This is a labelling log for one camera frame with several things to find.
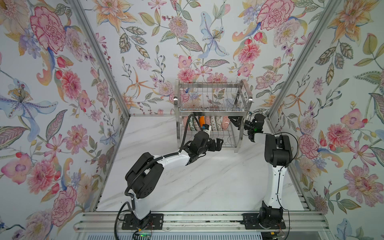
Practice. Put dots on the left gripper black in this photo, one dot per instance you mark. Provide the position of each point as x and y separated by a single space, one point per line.
218 147

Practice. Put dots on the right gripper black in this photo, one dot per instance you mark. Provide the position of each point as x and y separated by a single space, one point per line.
238 123

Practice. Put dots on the dark floral patterned bowl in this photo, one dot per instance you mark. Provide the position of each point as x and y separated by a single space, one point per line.
225 123

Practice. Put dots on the brown white patterned bowl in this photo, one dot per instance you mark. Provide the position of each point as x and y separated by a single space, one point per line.
218 123

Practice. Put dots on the black white floral bowl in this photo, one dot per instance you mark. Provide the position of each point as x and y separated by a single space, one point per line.
208 120

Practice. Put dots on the stainless steel dish rack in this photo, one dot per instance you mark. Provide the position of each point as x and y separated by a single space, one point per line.
212 99

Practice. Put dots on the green leaf patterned bowl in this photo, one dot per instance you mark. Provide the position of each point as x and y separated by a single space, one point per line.
191 124

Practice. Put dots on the pink bowl dark floral inside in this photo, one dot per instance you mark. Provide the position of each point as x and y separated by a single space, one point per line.
186 123

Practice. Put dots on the green geometric patterned bowl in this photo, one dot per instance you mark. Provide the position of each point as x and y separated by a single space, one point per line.
213 123

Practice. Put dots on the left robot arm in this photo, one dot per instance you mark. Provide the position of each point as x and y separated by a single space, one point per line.
145 174

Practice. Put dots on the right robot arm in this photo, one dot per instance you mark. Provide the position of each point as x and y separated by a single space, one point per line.
278 156

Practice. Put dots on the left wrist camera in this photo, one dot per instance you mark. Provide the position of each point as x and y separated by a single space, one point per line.
207 129

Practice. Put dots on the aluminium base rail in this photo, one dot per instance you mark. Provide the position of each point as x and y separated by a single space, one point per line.
294 221

